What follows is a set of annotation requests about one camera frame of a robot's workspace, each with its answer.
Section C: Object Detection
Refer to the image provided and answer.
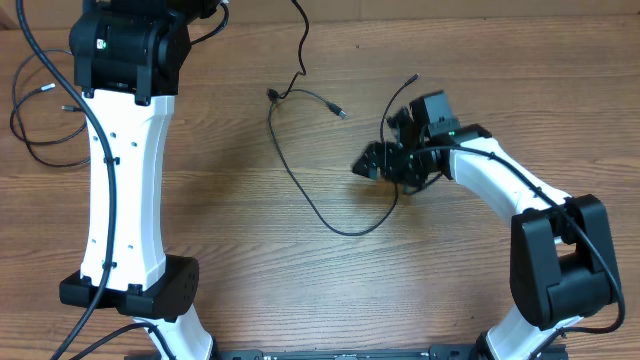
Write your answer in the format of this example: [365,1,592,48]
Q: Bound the separated black usb cable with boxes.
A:
[9,48,94,168]

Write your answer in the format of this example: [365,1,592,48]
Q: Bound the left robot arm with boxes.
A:
[59,1,222,359]

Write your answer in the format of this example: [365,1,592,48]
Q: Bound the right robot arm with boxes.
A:
[352,91,626,359]

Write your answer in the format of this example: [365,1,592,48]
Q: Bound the black usb cables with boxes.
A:
[267,73,420,237]

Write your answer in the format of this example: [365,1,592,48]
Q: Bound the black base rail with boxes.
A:
[124,343,566,360]

